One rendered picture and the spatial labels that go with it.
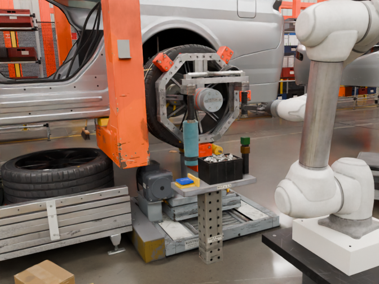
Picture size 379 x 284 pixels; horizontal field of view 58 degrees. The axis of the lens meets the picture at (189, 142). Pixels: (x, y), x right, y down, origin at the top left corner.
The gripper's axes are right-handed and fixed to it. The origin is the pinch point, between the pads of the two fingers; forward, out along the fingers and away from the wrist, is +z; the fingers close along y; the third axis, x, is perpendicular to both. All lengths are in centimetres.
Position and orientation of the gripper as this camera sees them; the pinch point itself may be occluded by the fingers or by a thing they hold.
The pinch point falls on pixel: (252, 105)
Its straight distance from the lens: 194.9
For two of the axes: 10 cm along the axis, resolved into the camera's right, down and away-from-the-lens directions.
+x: -0.4, -9.8, -1.9
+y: 9.0, -1.2, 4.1
